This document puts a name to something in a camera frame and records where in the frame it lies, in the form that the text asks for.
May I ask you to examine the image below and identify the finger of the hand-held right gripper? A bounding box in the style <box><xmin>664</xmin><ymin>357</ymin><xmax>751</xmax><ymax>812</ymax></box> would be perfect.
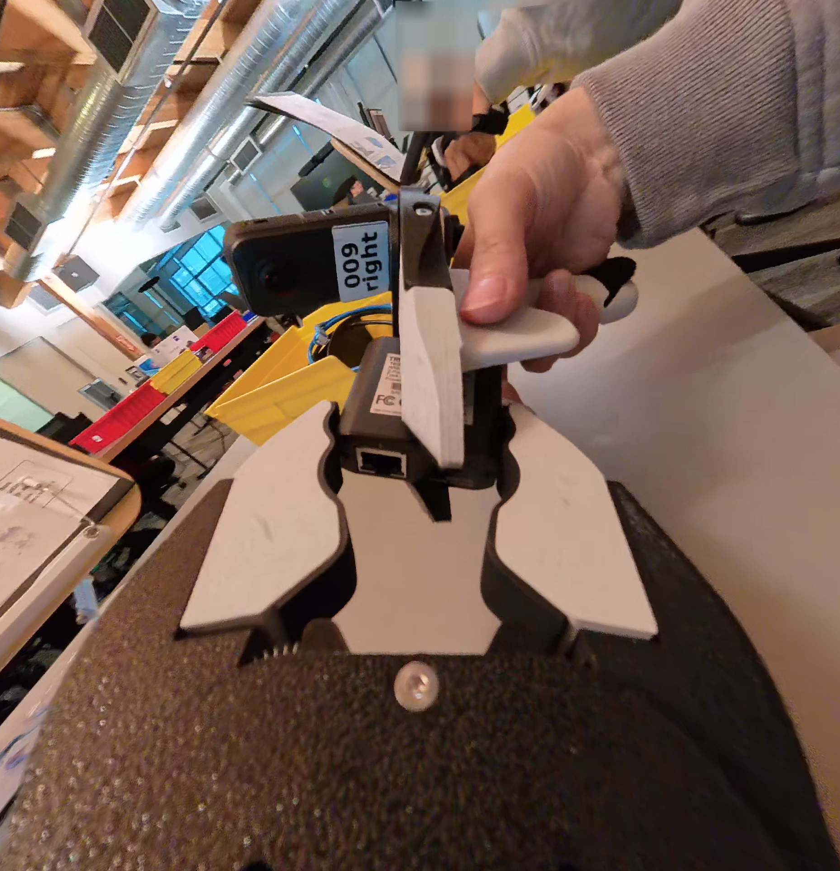
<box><xmin>398</xmin><ymin>269</ymin><xmax>581</xmax><ymax>472</ymax></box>

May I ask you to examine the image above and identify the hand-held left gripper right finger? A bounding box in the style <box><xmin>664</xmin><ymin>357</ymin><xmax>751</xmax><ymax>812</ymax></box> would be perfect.
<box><xmin>480</xmin><ymin>403</ymin><xmax>659</xmax><ymax>641</ymax></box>

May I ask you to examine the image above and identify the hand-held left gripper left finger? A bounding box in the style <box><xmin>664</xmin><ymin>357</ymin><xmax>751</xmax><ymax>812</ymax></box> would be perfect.
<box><xmin>181</xmin><ymin>399</ymin><xmax>360</xmax><ymax>635</ymax></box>

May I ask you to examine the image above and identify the blue ethernet cable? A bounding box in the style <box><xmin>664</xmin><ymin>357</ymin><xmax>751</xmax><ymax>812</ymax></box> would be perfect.
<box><xmin>310</xmin><ymin>306</ymin><xmax>394</xmax><ymax>362</ymax></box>

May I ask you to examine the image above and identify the black network splitter box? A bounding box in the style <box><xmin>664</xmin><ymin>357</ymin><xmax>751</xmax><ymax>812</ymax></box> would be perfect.
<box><xmin>340</xmin><ymin>337</ymin><xmax>504</xmax><ymax>491</ymax></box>

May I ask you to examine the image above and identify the yellow plastic bin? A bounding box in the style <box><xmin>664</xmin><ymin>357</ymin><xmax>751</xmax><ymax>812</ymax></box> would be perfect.
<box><xmin>205</xmin><ymin>306</ymin><xmax>402</xmax><ymax>446</ymax></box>
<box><xmin>439</xmin><ymin>102</ymin><xmax>537</xmax><ymax>225</ymax></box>

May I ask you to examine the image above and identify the person's right forearm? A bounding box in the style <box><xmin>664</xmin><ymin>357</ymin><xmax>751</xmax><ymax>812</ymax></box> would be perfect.
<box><xmin>571</xmin><ymin>0</ymin><xmax>840</xmax><ymax>249</ymax></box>

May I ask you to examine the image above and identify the grey desk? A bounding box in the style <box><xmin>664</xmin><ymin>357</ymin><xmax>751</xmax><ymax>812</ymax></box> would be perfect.
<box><xmin>0</xmin><ymin>225</ymin><xmax>840</xmax><ymax>871</ymax></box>

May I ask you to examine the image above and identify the person's right hand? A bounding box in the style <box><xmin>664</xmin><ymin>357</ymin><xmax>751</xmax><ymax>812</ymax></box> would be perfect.
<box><xmin>453</xmin><ymin>88</ymin><xmax>630</xmax><ymax>373</ymax></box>

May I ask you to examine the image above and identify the large paned window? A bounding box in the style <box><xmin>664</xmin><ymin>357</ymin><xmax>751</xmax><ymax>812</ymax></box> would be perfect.
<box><xmin>107</xmin><ymin>225</ymin><xmax>239</xmax><ymax>334</ymax></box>

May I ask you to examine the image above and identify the red storage bin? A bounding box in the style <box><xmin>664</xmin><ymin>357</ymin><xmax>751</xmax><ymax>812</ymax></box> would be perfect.
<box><xmin>72</xmin><ymin>381</ymin><xmax>161</xmax><ymax>453</ymax></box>
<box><xmin>187</xmin><ymin>312</ymin><xmax>249</xmax><ymax>365</ymax></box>

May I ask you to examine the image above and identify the tilted document board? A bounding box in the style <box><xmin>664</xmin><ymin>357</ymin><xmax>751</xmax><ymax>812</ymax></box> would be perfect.
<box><xmin>0</xmin><ymin>411</ymin><xmax>143</xmax><ymax>688</ymax></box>
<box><xmin>253</xmin><ymin>92</ymin><xmax>409</xmax><ymax>193</ymax></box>

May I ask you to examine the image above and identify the small yellow storage bin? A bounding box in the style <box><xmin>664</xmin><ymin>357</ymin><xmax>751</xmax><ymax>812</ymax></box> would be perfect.
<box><xmin>150</xmin><ymin>347</ymin><xmax>205</xmax><ymax>396</ymax></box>

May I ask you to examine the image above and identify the wooden table with black legs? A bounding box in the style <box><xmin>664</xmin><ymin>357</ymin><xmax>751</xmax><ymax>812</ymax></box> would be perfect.
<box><xmin>87</xmin><ymin>316</ymin><xmax>266</xmax><ymax>477</ymax></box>

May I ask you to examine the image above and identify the printed instruction sheet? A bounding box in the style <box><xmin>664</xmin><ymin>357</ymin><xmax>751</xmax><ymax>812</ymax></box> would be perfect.
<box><xmin>0</xmin><ymin>429</ymin><xmax>125</xmax><ymax>627</ymax></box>

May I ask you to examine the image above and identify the silver air duct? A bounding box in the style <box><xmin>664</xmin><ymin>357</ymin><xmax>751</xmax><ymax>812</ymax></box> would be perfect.
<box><xmin>25</xmin><ymin>0</ymin><xmax>366</xmax><ymax>280</ymax></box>

